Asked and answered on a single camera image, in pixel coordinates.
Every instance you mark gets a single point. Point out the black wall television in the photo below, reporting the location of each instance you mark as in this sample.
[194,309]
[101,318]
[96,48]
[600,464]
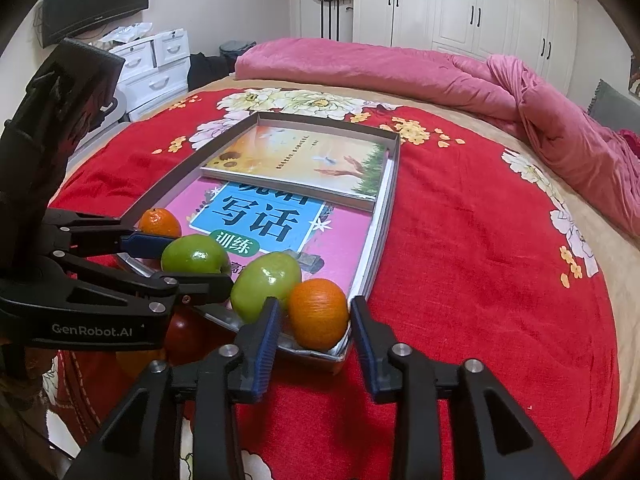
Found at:
[95,0]

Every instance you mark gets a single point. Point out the white wardrobe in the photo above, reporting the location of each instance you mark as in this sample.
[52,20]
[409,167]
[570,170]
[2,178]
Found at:
[450,5]

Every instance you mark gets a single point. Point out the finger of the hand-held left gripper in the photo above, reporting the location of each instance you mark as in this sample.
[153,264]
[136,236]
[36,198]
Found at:
[200,291]
[147,243]

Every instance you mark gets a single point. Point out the black bag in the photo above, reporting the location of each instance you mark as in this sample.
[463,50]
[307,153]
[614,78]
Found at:
[207,70]

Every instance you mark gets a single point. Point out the grey fringed cushion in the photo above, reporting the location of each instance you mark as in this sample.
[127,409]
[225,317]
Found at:
[607,102]

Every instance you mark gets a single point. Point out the small white drawer box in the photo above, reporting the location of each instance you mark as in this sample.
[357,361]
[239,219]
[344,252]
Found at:
[135,60]
[172,47]

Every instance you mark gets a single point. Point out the pink quilt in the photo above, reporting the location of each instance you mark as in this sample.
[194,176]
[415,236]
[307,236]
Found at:
[400,70]

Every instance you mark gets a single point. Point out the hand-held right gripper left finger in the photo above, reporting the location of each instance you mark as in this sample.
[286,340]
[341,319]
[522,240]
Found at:
[265,345]

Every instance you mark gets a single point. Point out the pink workbook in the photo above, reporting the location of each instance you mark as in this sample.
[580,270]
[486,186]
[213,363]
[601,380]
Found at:
[340,245]

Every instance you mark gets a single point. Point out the dark red cloth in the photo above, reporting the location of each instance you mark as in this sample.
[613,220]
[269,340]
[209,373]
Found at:
[631,142]

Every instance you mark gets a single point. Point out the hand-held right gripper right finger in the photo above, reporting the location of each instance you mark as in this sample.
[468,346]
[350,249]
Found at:
[365,345]

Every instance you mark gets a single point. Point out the white plastic bag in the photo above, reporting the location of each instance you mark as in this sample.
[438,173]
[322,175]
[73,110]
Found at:
[127,34]

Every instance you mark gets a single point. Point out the grey cardboard box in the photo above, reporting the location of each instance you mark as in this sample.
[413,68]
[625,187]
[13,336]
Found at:
[165,175]

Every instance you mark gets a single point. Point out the red cherry tomato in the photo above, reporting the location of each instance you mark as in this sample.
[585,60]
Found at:
[189,335]

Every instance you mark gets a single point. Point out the green jujube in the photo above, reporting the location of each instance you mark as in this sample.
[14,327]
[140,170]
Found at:
[195,257]
[265,280]

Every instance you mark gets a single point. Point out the dark grey bin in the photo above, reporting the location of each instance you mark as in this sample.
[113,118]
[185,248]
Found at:
[235,50]

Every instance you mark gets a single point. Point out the white drawer cabinet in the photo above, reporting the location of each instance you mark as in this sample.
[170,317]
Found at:
[155,89]

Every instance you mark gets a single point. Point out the sunflower cover book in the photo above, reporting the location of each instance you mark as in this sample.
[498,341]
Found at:
[300,160]

